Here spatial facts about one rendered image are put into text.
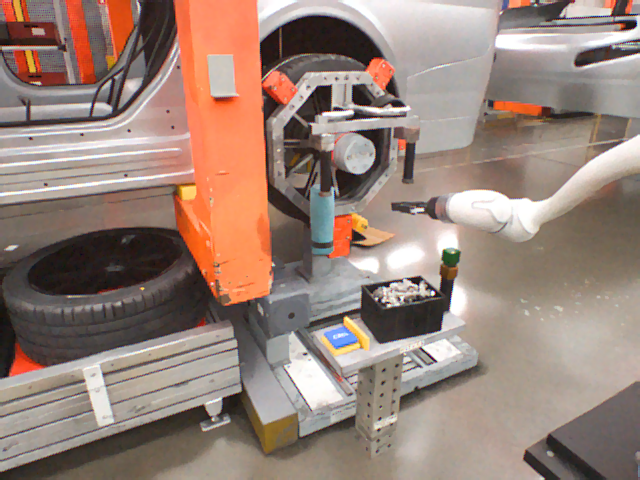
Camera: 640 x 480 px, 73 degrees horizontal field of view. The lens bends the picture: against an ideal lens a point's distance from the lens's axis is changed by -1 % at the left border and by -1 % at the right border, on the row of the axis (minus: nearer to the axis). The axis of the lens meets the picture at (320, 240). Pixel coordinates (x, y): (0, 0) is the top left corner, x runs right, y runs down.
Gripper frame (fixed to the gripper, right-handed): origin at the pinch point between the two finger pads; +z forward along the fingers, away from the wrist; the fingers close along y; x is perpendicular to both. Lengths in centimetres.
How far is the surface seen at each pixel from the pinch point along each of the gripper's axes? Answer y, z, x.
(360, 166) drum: 5.0, 12.8, -15.0
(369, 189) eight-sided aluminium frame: -10.3, 29.7, -4.5
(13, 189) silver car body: 111, 52, -24
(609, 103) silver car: -245, 51, -30
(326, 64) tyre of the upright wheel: 5, 26, -53
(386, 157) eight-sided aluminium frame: -21.8, 30.8, -16.2
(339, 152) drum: 11.1, 15.8, -20.8
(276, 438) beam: 56, 6, 66
